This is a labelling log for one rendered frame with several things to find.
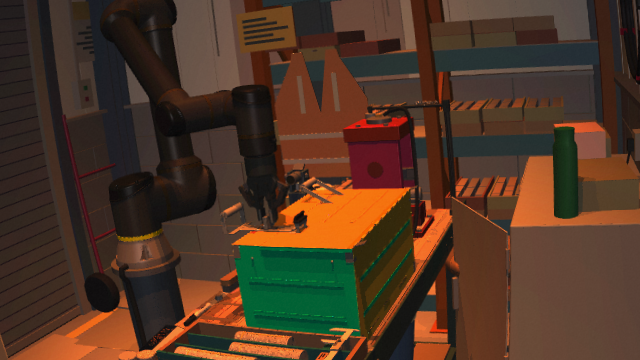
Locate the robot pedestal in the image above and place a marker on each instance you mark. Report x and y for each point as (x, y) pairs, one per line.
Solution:
(155, 300)

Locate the orange safety vest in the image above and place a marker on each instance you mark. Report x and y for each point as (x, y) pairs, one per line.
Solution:
(310, 120)

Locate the red hand truck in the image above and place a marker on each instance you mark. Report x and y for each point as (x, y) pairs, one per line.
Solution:
(100, 292)

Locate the yellow wall sign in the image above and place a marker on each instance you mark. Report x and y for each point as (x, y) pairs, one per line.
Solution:
(266, 29)

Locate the dark upright pole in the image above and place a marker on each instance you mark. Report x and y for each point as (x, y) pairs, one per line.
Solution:
(448, 150)

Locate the brown cardboard panel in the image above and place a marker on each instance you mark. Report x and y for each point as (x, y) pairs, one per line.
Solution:
(480, 280)

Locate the pink box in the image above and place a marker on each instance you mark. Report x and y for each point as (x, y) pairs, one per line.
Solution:
(592, 140)

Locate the grey round pump cap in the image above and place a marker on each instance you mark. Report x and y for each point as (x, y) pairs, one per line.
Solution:
(378, 118)

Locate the large beige cabinet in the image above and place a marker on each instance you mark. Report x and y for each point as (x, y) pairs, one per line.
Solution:
(575, 280)

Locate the dark wall rack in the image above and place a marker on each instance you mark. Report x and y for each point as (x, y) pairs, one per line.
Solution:
(629, 75)

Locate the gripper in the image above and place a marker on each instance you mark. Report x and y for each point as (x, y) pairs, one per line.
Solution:
(260, 175)

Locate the green bottle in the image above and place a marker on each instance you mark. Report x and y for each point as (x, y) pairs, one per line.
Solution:
(565, 175)

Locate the green tool tray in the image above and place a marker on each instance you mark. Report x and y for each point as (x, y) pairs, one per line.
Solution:
(215, 337)

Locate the red black flat block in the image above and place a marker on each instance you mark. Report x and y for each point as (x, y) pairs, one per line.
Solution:
(422, 220)

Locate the brown speckled log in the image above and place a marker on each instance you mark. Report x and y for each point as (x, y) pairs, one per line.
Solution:
(267, 350)
(210, 354)
(262, 338)

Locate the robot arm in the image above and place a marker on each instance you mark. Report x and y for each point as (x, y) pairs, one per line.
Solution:
(170, 150)

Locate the red pump body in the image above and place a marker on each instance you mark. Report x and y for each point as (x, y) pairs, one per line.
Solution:
(380, 160)

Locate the white wall control box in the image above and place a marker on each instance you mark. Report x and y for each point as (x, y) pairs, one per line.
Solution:
(86, 93)

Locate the tan box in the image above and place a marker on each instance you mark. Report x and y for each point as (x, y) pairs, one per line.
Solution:
(610, 185)

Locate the black pump lever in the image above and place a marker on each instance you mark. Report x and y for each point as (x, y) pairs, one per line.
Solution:
(400, 105)

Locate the white wall paper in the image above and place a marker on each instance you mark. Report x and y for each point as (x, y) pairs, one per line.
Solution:
(82, 30)

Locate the orange striped pad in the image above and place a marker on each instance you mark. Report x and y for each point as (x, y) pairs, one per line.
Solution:
(230, 310)

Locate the grey metal frame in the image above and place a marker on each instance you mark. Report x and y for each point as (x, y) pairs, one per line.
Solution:
(322, 189)

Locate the small brown block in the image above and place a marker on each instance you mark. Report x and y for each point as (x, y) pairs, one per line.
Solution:
(229, 281)

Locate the green box body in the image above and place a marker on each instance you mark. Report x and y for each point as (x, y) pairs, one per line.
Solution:
(300, 290)

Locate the grey hasp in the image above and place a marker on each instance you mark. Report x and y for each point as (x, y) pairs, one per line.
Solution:
(280, 228)

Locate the grey roller shutter door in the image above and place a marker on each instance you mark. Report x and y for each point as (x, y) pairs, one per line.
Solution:
(25, 200)

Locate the black latch clip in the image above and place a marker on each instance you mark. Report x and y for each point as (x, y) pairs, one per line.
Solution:
(300, 220)

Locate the black marker pen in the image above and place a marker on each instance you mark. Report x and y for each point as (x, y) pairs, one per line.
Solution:
(197, 314)

